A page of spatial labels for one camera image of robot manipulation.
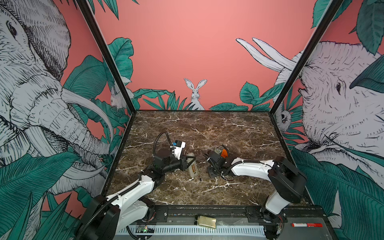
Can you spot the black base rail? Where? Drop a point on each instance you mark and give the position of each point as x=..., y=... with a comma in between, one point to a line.
x=252, y=213

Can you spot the black frame post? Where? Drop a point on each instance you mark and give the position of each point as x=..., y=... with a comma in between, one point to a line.
x=97, y=34
x=321, y=28

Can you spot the orange toy brick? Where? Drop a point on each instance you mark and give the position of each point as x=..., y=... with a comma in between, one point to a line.
x=224, y=153

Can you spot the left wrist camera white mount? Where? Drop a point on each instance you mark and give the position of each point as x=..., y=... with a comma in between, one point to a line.
x=177, y=148

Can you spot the black frame post right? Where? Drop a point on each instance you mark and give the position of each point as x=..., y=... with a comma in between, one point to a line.
x=321, y=28

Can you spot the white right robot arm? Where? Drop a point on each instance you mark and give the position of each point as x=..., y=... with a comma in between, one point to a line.
x=289, y=182

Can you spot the black frame post left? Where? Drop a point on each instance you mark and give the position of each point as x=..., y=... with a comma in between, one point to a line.
x=97, y=34

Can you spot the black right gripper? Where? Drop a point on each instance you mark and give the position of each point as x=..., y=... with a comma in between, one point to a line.
x=210, y=174

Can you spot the red marker pen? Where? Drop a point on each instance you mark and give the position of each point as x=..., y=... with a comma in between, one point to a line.
x=306, y=225

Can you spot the grey remote control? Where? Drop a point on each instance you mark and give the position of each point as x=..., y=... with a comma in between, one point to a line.
x=193, y=169

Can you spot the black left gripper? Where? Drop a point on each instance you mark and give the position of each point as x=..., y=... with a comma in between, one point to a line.
x=183, y=161

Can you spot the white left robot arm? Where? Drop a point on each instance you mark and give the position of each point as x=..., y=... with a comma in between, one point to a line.
x=106, y=216

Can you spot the white slotted cable duct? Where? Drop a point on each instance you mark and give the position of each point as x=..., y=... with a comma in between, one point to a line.
x=163, y=230

